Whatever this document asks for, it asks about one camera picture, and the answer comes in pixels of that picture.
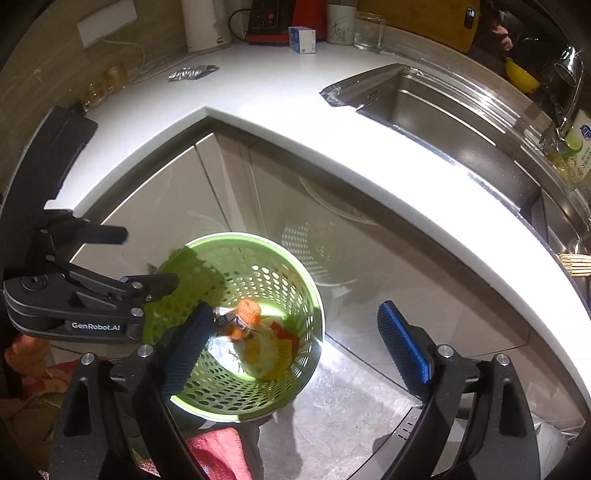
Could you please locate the wooden cutting board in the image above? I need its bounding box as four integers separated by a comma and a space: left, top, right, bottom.
358, 0, 481, 54

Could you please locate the bamboo chopsticks bundle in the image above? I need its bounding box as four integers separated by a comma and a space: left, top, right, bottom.
558, 251, 591, 278

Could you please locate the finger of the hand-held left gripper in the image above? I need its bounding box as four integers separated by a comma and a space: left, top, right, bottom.
50, 258, 180, 306
0, 104, 129, 278

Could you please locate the red snack packet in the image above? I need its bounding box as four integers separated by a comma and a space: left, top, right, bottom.
270, 320, 301, 352

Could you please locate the yellow dish cloth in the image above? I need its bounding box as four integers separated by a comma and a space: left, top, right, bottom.
242, 323, 296, 381

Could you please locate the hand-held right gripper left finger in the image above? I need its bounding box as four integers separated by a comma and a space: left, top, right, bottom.
48, 302, 218, 480

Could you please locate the clear drinking glass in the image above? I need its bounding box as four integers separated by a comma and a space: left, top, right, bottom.
353, 12, 386, 51

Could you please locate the blue white carton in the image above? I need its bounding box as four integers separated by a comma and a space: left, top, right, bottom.
288, 26, 317, 55

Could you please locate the orange floral clothing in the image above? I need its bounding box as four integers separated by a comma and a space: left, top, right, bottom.
4, 335, 70, 416

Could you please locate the white wall socket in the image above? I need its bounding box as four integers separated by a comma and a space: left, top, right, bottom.
77, 4, 138, 47

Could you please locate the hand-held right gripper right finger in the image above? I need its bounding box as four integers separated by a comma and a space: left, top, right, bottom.
376, 300, 541, 480

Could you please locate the amber glass cup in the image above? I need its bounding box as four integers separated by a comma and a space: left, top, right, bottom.
85, 83, 109, 109
104, 62, 130, 90

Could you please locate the steel sink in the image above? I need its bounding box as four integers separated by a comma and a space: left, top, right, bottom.
321, 65, 591, 259

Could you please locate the white power cable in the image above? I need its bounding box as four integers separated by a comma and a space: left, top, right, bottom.
124, 39, 185, 86

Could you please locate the silver foil wrapper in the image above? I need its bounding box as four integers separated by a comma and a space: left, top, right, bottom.
167, 65, 220, 84

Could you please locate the steel faucet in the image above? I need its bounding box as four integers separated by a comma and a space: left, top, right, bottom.
540, 44, 583, 153

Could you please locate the pink cloth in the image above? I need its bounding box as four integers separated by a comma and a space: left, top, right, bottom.
185, 427, 252, 480

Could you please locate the white plastic bag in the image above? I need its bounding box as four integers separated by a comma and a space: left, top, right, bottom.
531, 411, 573, 480

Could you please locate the red canister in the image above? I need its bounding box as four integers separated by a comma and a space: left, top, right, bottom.
294, 0, 328, 41

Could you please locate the white ceramic cup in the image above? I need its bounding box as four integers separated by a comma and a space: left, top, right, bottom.
326, 4, 357, 45

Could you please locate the black red blender base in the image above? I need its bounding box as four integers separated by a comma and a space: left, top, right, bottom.
245, 0, 296, 45

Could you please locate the green label dish soap bottle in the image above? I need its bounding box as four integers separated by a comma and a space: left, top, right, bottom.
561, 110, 591, 185

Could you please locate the green perforated basket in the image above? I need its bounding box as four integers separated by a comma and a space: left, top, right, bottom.
142, 232, 326, 422

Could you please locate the beige cabinet door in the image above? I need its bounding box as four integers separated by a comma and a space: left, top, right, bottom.
249, 143, 532, 365
74, 131, 250, 278

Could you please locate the white electric kettle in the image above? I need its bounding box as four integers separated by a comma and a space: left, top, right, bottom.
180, 0, 233, 53

